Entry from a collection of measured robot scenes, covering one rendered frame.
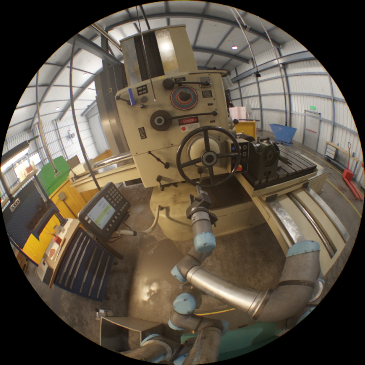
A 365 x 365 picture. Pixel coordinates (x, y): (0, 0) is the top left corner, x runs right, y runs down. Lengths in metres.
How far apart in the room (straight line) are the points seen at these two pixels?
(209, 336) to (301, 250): 0.34
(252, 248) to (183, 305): 1.44
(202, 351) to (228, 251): 1.45
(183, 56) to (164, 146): 1.26
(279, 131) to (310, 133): 2.40
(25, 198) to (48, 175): 2.30
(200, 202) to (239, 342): 0.84
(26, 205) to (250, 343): 2.17
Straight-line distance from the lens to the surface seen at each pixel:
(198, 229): 0.41
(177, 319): 0.52
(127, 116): 0.87
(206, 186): 0.71
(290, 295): 0.34
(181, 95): 0.72
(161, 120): 0.73
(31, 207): 1.80
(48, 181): 3.97
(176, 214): 1.30
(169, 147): 0.83
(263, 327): 0.86
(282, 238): 1.13
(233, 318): 1.28
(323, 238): 1.44
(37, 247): 2.51
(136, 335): 1.50
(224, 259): 1.63
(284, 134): 6.96
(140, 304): 1.76
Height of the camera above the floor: 1.55
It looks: 32 degrees down
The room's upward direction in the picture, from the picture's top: 13 degrees counter-clockwise
